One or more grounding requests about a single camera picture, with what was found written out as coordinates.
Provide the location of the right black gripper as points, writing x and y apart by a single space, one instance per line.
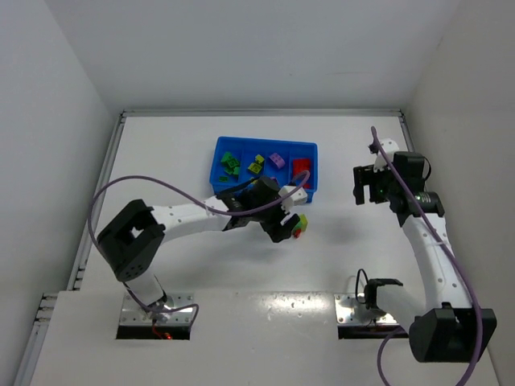
368 183

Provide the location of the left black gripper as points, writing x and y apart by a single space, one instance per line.
278 224

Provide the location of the yellow printed lego brick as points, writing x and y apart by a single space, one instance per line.
256 167

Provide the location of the purple round lego brick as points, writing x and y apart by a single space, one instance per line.
277 160

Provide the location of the green lego brick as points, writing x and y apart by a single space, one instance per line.
232 166

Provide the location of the green square lego tile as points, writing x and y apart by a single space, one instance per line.
227 156

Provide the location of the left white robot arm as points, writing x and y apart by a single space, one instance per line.
131 240

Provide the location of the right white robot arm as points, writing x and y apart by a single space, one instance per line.
444 328

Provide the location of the green yellow purple lego bar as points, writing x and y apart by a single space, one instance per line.
300 227

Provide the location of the blue compartment tray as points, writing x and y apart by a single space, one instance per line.
245 149

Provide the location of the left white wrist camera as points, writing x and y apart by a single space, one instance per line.
292 196

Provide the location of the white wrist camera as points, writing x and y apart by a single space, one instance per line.
384 150
292 196

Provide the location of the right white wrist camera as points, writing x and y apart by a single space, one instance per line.
384 150

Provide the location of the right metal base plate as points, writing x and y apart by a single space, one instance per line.
350 312

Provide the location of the metal base plate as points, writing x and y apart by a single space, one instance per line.
179 310
350 312

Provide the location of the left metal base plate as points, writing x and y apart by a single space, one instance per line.
179 310

